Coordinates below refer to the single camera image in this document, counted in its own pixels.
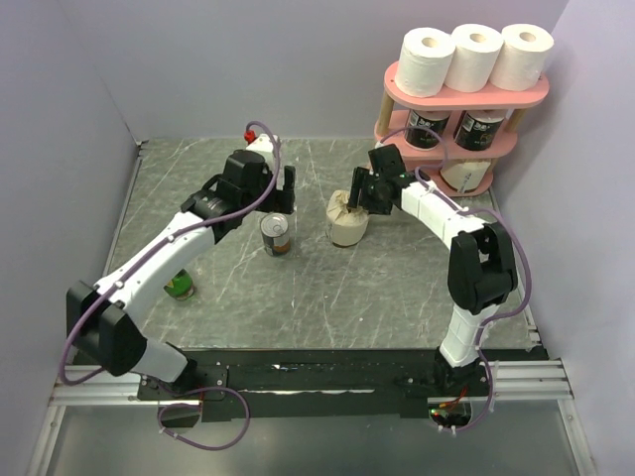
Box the green glass bottle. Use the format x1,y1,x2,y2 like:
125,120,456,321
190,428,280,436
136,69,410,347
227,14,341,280
164,269,195,300

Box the metal food tin can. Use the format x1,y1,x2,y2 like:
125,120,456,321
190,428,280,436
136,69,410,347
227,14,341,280
260,213,291,256

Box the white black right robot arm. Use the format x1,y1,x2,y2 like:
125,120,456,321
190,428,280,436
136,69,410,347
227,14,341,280
348,145,518,396

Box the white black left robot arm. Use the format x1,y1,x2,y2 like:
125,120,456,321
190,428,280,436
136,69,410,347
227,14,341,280
64,144,295,399

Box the black paper roll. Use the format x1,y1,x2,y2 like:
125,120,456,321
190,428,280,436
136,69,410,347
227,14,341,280
453,109,507,151
405,109,450,150

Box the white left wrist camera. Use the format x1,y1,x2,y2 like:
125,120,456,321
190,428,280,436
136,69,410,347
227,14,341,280
243,130,280,168

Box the white paper towel roll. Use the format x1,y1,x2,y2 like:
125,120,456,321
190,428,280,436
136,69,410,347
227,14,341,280
395,27,455,97
489,24,555,91
444,24,503,93

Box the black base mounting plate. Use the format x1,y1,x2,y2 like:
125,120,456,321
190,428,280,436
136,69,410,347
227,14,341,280
137,349,547,422

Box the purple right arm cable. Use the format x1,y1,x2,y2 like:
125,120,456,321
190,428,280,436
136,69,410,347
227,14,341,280
374,127,535,437

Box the pink three-tier wooden shelf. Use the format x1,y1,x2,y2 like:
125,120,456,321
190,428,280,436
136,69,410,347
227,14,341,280
374,62,550,196

